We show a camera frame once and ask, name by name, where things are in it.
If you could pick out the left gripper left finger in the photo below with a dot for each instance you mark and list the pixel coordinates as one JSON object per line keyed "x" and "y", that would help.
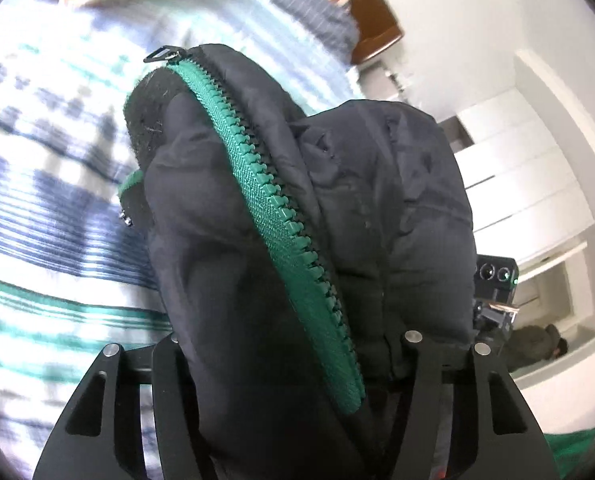
{"x": 98, "y": 434}

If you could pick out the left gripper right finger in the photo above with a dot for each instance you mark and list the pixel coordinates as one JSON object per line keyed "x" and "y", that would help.
{"x": 493, "y": 434}

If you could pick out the black puffer jacket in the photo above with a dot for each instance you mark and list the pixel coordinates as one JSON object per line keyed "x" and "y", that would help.
{"x": 292, "y": 252}

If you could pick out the dark green garment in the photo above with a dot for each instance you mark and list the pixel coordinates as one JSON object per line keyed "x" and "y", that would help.
{"x": 568, "y": 449}

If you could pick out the white wardrobe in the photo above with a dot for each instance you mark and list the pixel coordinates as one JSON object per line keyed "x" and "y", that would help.
{"x": 525, "y": 198}

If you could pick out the striped blue green duvet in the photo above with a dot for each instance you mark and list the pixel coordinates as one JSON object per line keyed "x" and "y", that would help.
{"x": 72, "y": 277}

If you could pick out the brown wooden headboard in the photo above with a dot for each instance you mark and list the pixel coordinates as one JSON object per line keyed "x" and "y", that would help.
{"x": 378, "y": 29}

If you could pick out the blue checked pillow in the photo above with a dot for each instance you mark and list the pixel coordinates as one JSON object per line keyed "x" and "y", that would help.
{"x": 333, "y": 26}

